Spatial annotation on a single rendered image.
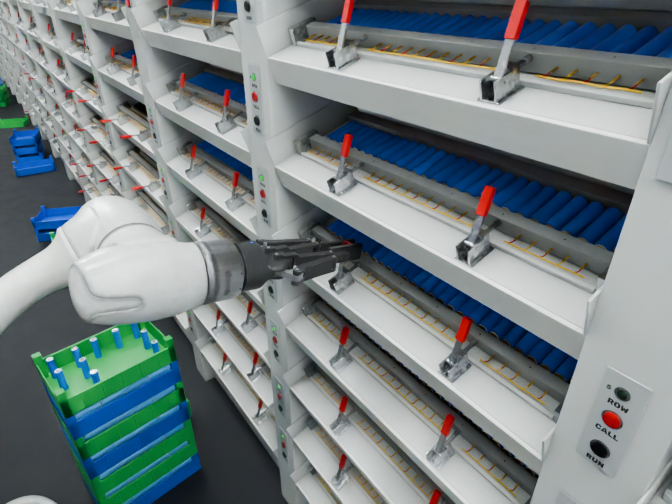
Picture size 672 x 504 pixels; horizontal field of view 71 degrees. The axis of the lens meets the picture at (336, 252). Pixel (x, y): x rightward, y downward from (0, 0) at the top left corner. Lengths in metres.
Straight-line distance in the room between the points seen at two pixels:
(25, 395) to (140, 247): 1.69
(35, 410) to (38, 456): 0.23
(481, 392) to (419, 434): 0.21
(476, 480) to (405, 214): 0.42
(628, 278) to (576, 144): 0.12
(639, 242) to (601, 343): 0.11
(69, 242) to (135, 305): 0.17
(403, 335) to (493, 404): 0.17
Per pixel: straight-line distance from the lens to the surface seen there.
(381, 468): 1.06
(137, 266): 0.62
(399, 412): 0.90
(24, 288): 0.77
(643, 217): 0.46
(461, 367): 0.70
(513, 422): 0.67
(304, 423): 1.34
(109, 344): 1.57
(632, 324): 0.50
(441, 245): 0.62
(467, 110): 0.54
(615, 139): 0.46
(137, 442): 1.56
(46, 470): 1.98
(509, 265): 0.59
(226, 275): 0.66
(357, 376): 0.95
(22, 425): 2.18
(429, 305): 0.76
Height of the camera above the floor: 1.41
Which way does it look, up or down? 30 degrees down
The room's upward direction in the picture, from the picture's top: straight up
